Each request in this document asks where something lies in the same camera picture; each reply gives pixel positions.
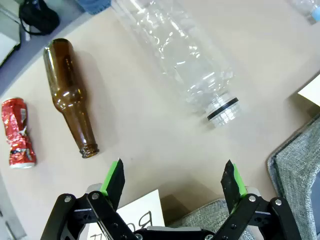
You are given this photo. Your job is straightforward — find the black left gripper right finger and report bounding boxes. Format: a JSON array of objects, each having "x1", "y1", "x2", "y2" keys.
[{"x1": 212, "y1": 159, "x2": 302, "y2": 240}]

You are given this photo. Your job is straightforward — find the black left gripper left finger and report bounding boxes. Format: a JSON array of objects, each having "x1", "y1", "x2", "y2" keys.
[{"x1": 41, "y1": 157, "x2": 137, "y2": 240}]

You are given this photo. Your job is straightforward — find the crushed red can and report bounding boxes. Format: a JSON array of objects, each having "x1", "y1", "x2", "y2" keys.
[{"x1": 1, "y1": 97, "x2": 38, "y2": 170}]

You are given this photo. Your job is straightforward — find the large clear plastic bottle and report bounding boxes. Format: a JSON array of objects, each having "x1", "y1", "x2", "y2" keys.
[{"x1": 109, "y1": 0, "x2": 242, "y2": 130}]

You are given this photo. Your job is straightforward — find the white paper bottle label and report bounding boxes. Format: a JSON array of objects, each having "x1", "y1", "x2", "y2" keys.
[{"x1": 86, "y1": 189, "x2": 166, "y2": 240}]

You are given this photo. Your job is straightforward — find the brown glass bottle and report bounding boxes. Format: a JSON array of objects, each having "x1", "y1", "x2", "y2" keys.
[{"x1": 42, "y1": 37, "x2": 100, "y2": 160}]

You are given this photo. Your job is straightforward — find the white paper plastic label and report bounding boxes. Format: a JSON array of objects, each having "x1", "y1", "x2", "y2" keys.
[{"x1": 297, "y1": 73, "x2": 320, "y2": 108}]

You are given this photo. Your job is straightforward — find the white box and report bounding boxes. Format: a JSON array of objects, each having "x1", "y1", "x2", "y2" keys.
[{"x1": 0, "y1": 4, "x2": 22, "y2": 67}]

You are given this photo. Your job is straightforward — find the black bag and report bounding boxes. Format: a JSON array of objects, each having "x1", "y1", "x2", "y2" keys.
[{"x1": 18, "y1": 0, "x2": 61, "y2": 36}]

